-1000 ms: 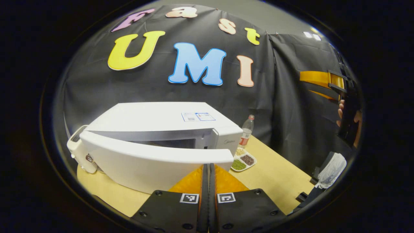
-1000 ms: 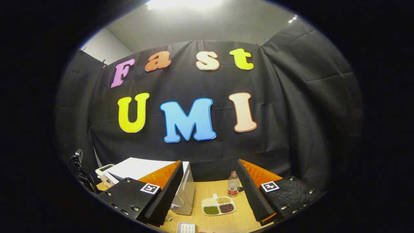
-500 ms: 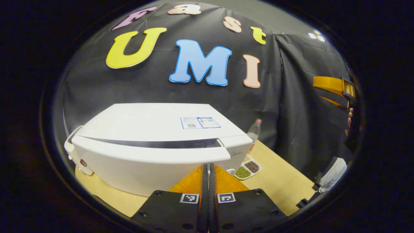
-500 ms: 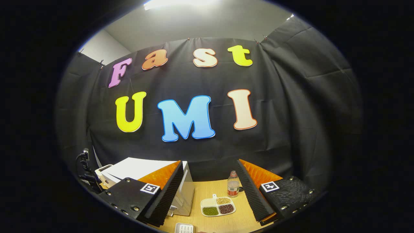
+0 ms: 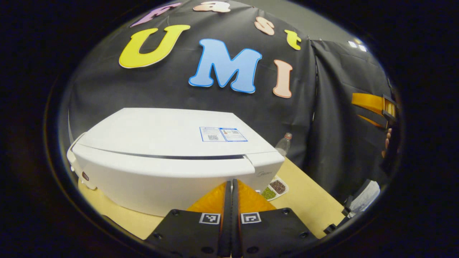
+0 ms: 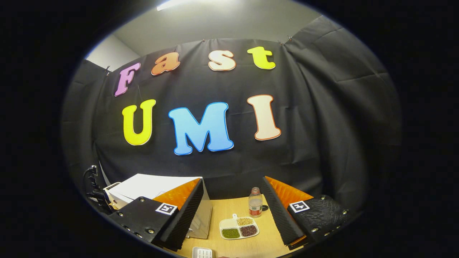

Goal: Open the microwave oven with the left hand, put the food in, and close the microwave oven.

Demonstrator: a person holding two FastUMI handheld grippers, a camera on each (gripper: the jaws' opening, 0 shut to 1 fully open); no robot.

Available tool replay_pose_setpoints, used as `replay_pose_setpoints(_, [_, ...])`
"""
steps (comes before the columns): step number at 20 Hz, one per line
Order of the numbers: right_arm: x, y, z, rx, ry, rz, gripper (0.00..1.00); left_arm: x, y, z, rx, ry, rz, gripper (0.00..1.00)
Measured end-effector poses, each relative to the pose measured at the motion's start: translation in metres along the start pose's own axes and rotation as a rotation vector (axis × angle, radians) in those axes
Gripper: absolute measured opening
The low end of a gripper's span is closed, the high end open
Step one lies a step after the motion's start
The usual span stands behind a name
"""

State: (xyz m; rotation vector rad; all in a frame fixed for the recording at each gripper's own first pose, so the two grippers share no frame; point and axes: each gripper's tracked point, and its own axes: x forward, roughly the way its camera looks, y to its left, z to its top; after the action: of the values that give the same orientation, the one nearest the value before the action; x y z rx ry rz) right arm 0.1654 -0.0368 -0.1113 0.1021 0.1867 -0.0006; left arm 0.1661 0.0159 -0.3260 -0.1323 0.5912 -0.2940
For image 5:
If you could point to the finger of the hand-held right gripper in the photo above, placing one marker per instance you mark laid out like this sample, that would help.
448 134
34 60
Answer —
369 101
376 120

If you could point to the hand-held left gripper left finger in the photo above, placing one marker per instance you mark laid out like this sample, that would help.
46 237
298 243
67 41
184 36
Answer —
226 222

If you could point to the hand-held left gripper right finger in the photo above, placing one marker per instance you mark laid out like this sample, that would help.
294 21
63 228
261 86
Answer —
235 222

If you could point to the white microwave oven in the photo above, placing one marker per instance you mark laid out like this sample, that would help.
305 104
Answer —
161 172

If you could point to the divided plate of beans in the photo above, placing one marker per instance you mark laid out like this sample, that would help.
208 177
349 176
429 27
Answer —
276 188

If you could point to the small ceiling light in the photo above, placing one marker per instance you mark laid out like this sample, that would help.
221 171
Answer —
357 45

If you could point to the clear plastic bottle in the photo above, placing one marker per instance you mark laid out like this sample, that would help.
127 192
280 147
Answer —
283 145

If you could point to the black backdrop cloth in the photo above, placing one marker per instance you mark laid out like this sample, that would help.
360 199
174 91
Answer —
107 89

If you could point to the small black bracket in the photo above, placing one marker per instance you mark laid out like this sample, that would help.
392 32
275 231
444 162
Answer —
330 228

